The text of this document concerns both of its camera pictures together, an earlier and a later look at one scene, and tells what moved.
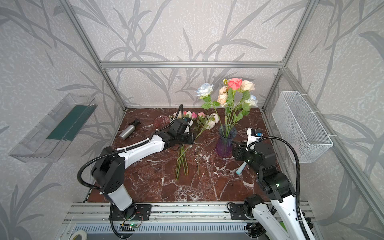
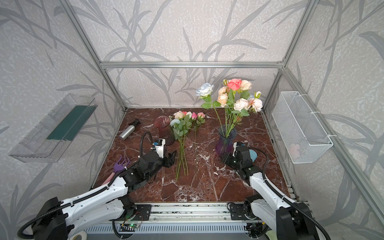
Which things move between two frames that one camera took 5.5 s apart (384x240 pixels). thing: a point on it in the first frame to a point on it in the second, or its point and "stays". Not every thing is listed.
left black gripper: x=186 y=139 to x=165 y=157
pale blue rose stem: x=204 y=91 stays
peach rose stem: x=222 y=99 stays
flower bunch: x=182 y=162 stays
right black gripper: x=240 y=154 to x=231 y=159
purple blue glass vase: x=224 y=146 stays
